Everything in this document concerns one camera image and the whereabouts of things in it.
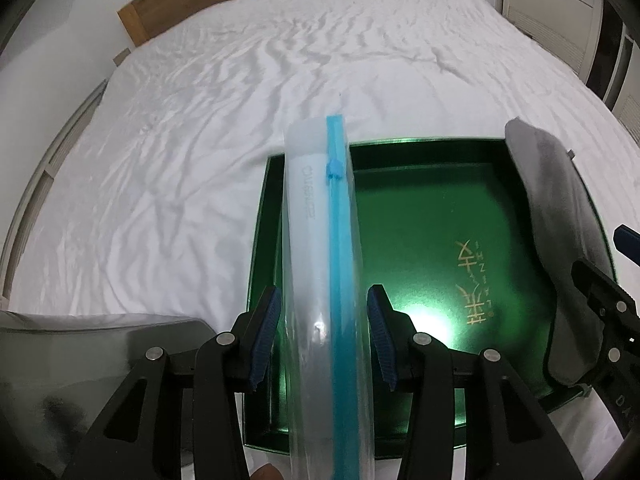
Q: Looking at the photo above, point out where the grey cloth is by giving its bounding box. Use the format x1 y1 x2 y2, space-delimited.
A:
504 117 610 387

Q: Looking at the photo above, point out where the white wardrobe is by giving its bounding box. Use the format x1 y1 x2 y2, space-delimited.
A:
500 0 640 128

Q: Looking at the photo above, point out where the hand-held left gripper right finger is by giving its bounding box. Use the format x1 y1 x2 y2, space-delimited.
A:
366 284 584 480

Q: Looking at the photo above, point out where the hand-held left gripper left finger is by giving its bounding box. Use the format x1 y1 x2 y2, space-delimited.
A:
60 286 282 480

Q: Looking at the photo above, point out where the beige wall trim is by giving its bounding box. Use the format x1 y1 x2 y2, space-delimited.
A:
0 80 108 298

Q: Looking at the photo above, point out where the clear zip bag blue zipper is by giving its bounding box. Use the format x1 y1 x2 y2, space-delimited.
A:
282 112 377 480

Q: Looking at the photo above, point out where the white bed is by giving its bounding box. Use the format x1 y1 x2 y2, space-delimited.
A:
9 0 640 480

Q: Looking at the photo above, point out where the green box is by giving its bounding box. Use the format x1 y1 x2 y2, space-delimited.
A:
242 136 622 433

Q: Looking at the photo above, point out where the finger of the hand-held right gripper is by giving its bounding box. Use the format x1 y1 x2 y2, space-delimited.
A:
571 259 640 346
613 225 640 257

